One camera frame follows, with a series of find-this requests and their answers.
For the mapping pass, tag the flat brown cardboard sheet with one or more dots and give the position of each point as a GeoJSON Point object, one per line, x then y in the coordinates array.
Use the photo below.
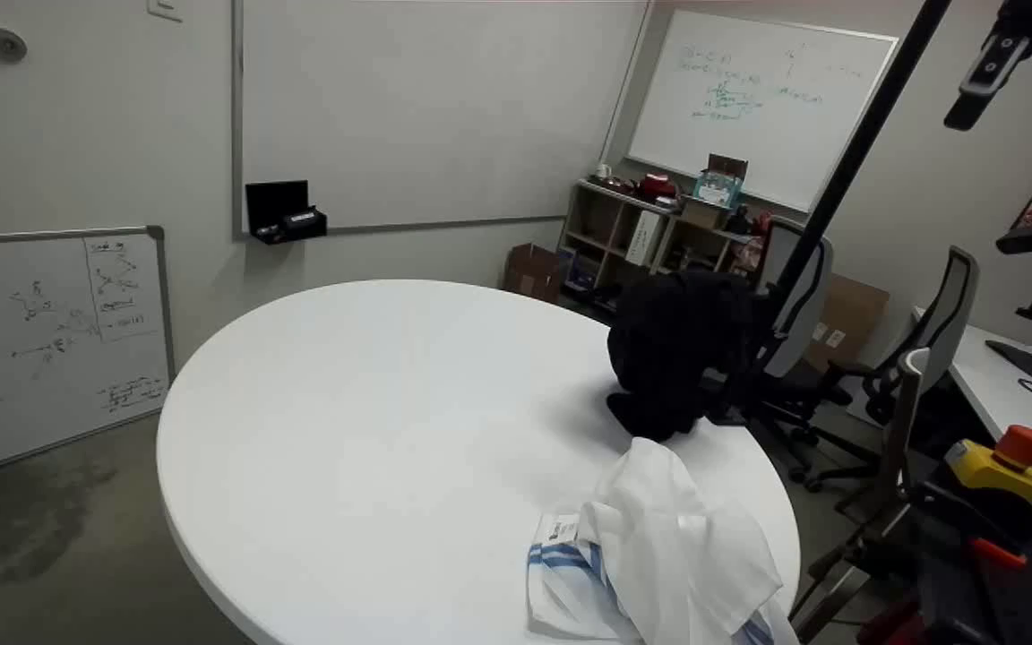
{"type": "Point", "coordinates": [853, 317]}

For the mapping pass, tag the round grey wall device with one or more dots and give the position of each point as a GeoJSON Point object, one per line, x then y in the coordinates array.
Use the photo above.
{"type": "Point", "coordinates": [2, 46]}

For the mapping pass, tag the black whiteboard marker tray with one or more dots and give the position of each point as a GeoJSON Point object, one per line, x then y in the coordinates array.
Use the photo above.
{"type": "Point", "coordinates": [283, 213]}

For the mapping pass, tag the white plastic bag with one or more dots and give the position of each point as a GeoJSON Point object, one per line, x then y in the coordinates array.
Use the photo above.
{"type": "Point", "coordinates": [670, 538]}

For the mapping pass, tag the yellow emergency stop button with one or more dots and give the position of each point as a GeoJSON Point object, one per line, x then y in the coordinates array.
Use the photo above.
{"type": "Point", "coordinates": [1004, 476]}

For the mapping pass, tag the red item on shelf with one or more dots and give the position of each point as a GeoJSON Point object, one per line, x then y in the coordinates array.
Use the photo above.
{"type": "Point", "coordinates": [658, 189]}

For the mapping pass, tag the wooden cubby shelf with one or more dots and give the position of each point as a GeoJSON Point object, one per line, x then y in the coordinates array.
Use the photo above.
{"type": "Point", "coordinates": [641, 239]}

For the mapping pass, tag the small whiteboard with sketches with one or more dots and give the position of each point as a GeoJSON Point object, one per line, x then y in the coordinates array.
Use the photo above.
{"type": "Point", "coordinates": [37, 346]}

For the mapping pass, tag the teal box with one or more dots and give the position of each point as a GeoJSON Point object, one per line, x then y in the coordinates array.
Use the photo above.
{"type": "Point", "coordinates": [717, 193]}

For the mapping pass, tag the black camera on mount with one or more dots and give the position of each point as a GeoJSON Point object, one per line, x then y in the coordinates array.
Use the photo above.
{"type": "Point", "coordinates": [1002, 55]}

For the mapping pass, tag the small brown cardboard box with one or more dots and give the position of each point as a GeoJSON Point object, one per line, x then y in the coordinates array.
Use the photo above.
{"type": "Point", "coordinates": [534, 269]}

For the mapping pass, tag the large blank wall whiteboard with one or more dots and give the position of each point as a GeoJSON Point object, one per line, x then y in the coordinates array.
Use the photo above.
{"type": "Point", "coordinates": [420, 108]}

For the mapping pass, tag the grey mesh office chair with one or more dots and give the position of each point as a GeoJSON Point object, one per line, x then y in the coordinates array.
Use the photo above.
{"type": "Point", "coordinates": [952, 308]}
{"type": "Point", "coordinates": [805, 308]}

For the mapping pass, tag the black camera stand pole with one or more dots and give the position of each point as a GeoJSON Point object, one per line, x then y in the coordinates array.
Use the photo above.
{"type": "Point", "coordinates": [853, 155]}

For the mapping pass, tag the wall whiteboard with green writing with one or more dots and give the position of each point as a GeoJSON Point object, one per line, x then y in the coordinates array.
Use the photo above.
{"type": "Point", "coordinates": [762, 103]}

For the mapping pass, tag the black t-shirt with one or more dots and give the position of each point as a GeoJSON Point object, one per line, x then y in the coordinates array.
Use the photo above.
{"type": "Point", "coordinates": [670, 353]}

